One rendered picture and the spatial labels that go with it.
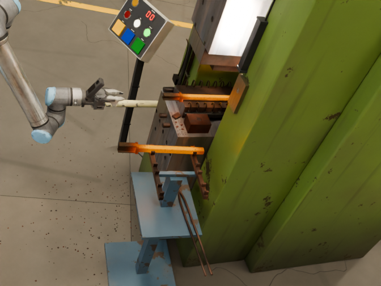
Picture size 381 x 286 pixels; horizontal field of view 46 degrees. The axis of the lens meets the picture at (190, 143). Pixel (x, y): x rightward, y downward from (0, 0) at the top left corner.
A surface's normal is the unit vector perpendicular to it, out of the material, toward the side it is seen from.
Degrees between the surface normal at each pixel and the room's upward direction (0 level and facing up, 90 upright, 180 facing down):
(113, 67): 0
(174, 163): 90
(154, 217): 0
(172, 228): 0
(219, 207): 90
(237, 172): 90
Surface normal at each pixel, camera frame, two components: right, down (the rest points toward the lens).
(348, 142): 0.27, 0.72
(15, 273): 0.26, -0.69
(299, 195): -0.93, 0.01
